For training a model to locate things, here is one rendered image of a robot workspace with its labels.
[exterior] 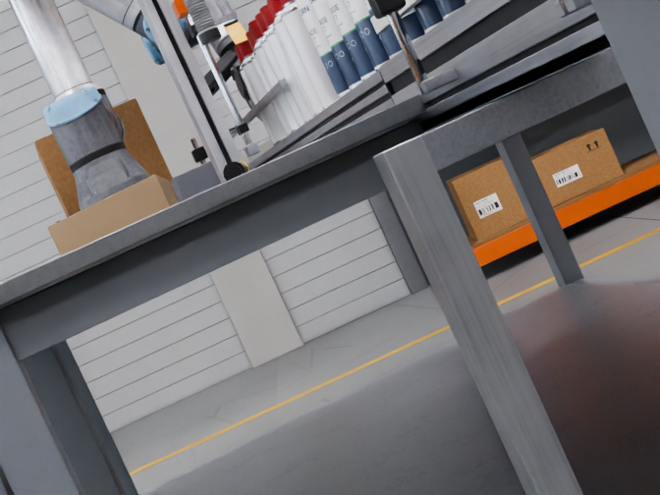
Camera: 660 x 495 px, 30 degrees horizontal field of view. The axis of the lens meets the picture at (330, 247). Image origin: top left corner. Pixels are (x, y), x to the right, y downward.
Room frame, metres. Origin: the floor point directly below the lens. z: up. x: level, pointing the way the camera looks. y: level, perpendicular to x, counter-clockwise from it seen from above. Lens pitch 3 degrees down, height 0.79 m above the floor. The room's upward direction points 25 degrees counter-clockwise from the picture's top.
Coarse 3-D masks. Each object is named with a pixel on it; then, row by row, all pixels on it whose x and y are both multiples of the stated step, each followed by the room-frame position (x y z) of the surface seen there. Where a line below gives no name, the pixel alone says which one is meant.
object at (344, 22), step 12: (336, 0) 1.61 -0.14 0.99; (336, 12) 1.62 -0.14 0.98; (348, 12) 1.61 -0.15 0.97; (336, 24) 1.63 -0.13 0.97; (348, 24) 1.61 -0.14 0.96; (348, 36) 1.62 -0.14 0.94; (348, 48) 1.63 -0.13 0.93; (360, 48) 1.61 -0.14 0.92; (360, 60) 1.62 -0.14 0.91; (360, 72) 1.62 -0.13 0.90; (372, 72) 1.61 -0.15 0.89
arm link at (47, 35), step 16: (16, 0) 2.56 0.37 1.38; (32, 0) 2.55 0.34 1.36; (48, 0) 2.57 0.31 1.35; (16, 16) 2.58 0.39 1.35; (32, 16) 2.55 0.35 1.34; (48, 16) 2.56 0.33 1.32; (32, 32) 2.55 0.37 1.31; (48, 32) 2.55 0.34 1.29; (64, 32) 2.57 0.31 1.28; (32, 48) 2.57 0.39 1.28; (48, 48) 2.55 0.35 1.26; (64, 48) 2.55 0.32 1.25; (48, 64) 2.55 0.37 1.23; (64, 64) 2.55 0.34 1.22; (80, 64) 2.57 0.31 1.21; (48, 80) 2.56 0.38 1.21; (64, 80) 2.54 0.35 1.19; (80, 80) 2.55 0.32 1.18; (64, 96) 2.54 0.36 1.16; (112, 112) 2.56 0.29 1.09
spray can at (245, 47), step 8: (240, 48) 2.29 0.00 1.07; (248, 48) 2.29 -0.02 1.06; (248, 56) 2.29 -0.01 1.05; (248, 64) 2.28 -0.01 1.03; (248, 72) 2.28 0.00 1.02; (256, 72) 2.28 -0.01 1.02; (248, 80) 2.29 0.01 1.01; (256, 80) 2.28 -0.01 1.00; (256, 88) 2.28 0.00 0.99; (264, 88) 2.28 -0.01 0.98; (256, 96) 2.29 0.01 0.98; (264, 112) 2.29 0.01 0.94; (272, 112) 2.28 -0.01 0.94; (272, 120) 2.28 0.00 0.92; (272, 128) 2.29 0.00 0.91; (280, 128) 2.28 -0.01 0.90; (280, 136) 2.28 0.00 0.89
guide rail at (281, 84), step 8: (272, 88) 2.07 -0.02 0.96; (280, 88) 2.02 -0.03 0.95; (264, 96) 2.16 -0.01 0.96; (272, 96) 2.10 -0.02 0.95; (256, 104) 2.26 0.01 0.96; (264, 104) 2.19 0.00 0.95; (248, 112) 2.36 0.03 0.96; (256, 112) 2.29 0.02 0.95; (248, 120) 2.39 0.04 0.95; (232, 136) 2.65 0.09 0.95
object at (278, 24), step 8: (272, 0) 1.93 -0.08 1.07; (272, 8) 1.94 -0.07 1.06; (280, 8) 1.93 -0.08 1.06; (280, 16) 1.93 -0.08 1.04; (280, 24) 1.92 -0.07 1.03; (280, 32) 1.93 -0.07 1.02; (288, 40) 1.92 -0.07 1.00; (288, 48) 1.93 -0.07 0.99; (288, 56) 1.94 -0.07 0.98; (296, 56) 1.92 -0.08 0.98; (296, 64) 1.93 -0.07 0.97; (296, 72) 1.94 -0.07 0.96; (304, 72) 1.92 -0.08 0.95; (304, 80) 1.92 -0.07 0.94; (304, 88) 1.93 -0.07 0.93; (312, 88) 1.92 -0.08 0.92; (312, 96) 1.92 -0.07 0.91; (312, 104) 1.93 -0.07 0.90; (320, 104) 1.92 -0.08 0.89
